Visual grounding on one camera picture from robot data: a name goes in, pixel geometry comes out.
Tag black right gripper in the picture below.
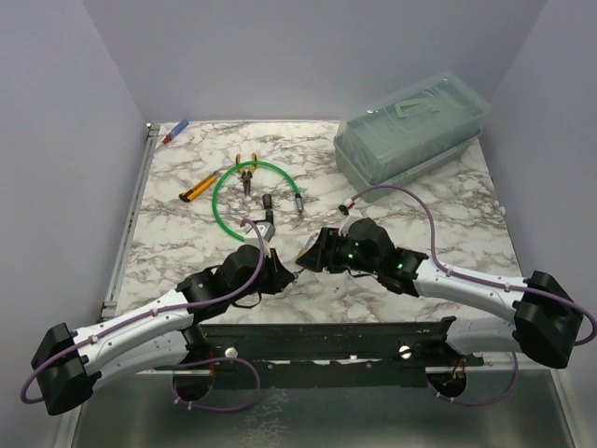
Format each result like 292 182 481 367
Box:
297 227 381 275

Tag green cable lock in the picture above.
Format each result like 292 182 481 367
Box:
212 159 304 243

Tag brass padlock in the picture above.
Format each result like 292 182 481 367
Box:
297 233 319 259

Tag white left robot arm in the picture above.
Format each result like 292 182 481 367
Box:
30 245 296 415

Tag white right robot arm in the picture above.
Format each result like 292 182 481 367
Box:
297 218 582 369

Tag black T-shaped tool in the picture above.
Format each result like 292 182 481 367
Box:
262 193 274 225

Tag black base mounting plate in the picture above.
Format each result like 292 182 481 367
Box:
183 317 483 389

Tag yellow black utility knife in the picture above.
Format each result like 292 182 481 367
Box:
178 172 217 203

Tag translucent green plastic toolbox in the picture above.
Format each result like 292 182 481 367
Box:
333 72 490 192

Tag blue red screwdriver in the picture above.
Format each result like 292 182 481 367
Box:
161 119 189 145

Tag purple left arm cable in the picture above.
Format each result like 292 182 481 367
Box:
20 217 267 405

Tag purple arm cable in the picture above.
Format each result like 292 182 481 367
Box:
20 217 267 405
347 185 597 407

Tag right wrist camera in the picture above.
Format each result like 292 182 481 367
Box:
339 203 363 235

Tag yellow handled pliers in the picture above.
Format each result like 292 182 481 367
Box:
235 153 257 197

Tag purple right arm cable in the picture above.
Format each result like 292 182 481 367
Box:
347 185 597 407

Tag aluminium side rail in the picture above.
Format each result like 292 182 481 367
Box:
100 123 160 321

